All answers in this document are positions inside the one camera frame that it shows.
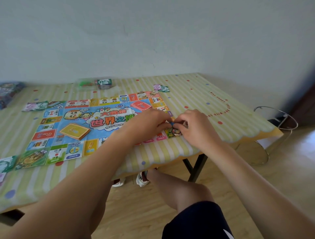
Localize person's right hand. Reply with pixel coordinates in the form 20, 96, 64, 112
173, 109, 222, 151

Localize person's left hand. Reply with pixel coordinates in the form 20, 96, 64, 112
122, 108, 173, 146

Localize person's left forearm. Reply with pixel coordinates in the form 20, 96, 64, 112
0, 130, 138, 239

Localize person's right forearm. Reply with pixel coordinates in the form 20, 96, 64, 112
200, 140, 315, 239

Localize red card deck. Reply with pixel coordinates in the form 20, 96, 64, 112
130, 100, 152, 112

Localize yellow striped dotted tablecloth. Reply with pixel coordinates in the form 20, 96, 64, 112
0, 73, 284, 215

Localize black table leg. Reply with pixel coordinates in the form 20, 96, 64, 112
182, 154, 209, 183

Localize person's right leg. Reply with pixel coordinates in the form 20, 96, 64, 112
146, 168, 215, 215

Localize green and white card stack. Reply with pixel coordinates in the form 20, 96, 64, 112
97, 79, 113, 89

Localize clear plastic bag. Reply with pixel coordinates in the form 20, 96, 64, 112
76, 78, 116, 90

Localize yellow card deck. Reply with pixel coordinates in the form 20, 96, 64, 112
60, 123, 91, 141

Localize colourful paper game board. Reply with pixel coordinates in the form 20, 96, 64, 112
15, 91, 184, 170

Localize dark blue shorts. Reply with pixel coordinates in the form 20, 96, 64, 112
161, 201, 235, 239

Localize green play money note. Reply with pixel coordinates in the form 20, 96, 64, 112
47, 101, 66, 109

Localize dark wooden door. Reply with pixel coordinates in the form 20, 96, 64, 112
289, 81, 315, 129

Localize pink and green play money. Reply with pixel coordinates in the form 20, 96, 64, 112
22, 101, 49, 112

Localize colourful game box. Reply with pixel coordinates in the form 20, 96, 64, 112
0, 82, 25, 110

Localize green play money pile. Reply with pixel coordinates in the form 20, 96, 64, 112
0, 155, 18, 173

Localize metal wire stool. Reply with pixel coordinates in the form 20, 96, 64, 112
235, 106, 299, 166

